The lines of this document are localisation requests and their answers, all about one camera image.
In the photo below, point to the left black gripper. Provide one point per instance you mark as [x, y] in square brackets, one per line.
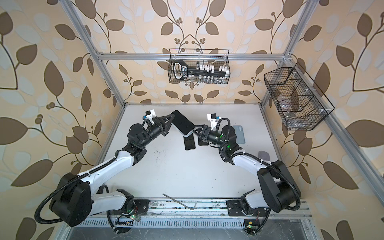
[162, 127]

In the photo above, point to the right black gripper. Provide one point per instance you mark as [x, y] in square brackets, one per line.
[206, 132]

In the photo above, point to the black phone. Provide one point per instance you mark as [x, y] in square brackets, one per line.
[182, 124]
[202, 141]
[189, 143]

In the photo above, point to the black phone front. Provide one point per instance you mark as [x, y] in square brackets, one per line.
[182, 124]

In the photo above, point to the pale blue phone case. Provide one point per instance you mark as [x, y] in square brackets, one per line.
[239, 131]

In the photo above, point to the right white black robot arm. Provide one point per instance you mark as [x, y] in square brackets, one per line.
[278, 190]

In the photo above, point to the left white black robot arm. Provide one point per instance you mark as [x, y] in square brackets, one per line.
[78, 196]

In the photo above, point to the black socket holder tool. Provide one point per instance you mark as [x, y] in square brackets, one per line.
[183, 71]

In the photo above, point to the grey oval pad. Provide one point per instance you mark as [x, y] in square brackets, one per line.
[264, 156]

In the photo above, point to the metal hex key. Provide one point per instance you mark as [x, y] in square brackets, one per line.
[180, 203]

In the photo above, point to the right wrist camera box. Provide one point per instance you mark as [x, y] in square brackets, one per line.
[213, 119]

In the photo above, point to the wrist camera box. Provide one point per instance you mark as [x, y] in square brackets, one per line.
[150, 115]
[213, 119]

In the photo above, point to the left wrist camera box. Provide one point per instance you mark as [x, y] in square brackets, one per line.
[150, 115]

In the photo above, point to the black wire basket back wall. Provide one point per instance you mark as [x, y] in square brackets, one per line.
[217, 57]

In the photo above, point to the black wire basket wall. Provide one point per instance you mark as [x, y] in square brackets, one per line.
[300, 102]
[217, 57]

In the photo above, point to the black wire basket right wall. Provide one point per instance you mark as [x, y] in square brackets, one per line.
[300, 102]

